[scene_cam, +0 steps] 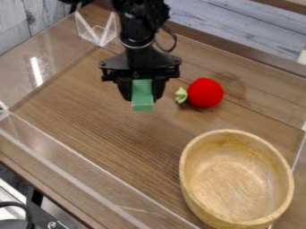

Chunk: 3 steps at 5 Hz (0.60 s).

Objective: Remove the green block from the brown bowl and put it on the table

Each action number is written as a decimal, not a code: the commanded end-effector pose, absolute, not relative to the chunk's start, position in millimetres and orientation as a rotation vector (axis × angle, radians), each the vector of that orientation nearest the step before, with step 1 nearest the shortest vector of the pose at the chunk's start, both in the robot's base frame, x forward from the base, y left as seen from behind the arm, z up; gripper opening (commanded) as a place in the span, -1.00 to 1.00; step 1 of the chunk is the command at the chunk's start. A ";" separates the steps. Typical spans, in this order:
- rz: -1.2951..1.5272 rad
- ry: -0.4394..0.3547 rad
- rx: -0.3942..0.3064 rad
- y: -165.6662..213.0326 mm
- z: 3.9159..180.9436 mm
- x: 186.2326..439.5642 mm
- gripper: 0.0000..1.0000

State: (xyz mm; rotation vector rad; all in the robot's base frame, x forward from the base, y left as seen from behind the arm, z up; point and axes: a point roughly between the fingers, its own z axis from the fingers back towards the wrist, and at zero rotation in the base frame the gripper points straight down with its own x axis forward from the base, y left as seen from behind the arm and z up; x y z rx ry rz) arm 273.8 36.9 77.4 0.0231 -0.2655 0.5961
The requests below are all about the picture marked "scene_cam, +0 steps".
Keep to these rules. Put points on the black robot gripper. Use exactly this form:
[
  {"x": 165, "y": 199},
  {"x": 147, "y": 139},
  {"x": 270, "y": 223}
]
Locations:
[{"x": 138, "y": 64}]

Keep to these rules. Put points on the green rectangular block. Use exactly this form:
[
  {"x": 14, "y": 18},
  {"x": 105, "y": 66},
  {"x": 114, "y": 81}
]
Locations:
[{"x": 142, "y": 95}]

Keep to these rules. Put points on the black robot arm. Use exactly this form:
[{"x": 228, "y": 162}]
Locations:
[{"x": 142, "y": 18}]

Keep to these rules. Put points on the brown wooden bowl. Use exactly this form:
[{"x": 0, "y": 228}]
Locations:
[{"x": 236, "y": 180}]

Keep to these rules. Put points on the red plush strawberry toy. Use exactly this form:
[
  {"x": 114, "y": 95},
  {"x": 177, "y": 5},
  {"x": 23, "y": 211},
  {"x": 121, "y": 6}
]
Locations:
[{"x": 204, "y": 93}]

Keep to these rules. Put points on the clear acrylic corner bracket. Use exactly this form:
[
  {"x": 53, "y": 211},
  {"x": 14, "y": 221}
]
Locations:
[{"x": 98, "y": 35}]

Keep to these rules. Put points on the clear acrylic wall panel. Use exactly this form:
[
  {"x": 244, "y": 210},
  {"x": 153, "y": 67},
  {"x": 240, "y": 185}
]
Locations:
[{"x": 93, "y": 194}]

